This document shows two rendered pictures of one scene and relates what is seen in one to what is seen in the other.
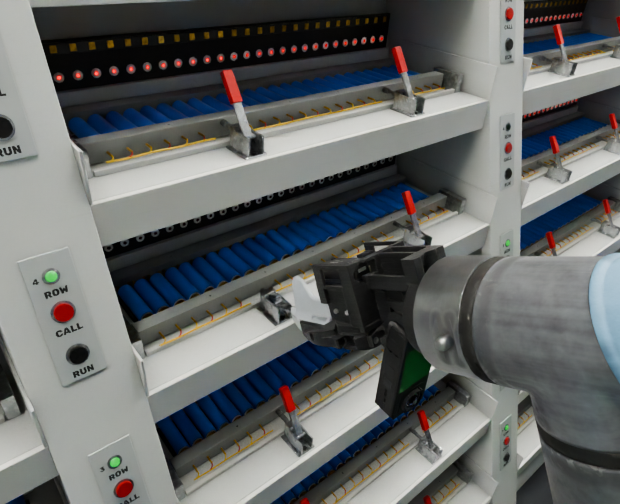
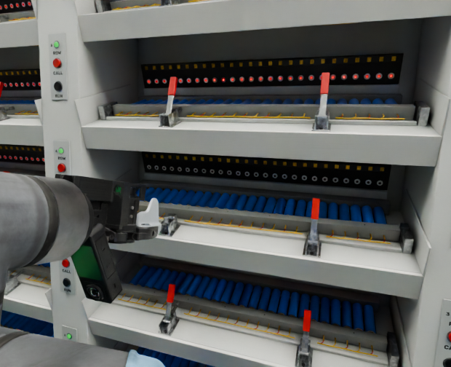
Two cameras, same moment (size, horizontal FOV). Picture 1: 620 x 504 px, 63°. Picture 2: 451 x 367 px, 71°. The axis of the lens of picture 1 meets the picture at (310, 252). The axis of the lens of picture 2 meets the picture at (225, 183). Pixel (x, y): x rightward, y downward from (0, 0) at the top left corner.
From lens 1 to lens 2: 0.58 m
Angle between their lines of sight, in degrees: 53
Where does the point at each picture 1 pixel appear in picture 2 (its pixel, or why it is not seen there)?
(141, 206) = (101, 134)
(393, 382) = (77, 265)
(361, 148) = (248, 142)
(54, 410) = not seen: hidden behind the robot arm
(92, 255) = (76, 148)
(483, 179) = (428, 223)
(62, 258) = (66, 145)
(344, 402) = (216, 332)
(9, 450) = not seen: hidden behind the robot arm
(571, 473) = not seen: outside the picture
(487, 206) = (423, 254)
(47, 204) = (67, 121)
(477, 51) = (444, 84)
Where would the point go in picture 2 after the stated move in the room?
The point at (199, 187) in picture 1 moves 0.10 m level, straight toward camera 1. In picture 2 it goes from (128, 133) to (73, 132)
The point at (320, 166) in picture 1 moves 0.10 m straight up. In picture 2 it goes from (210, 145) to (212, 85)
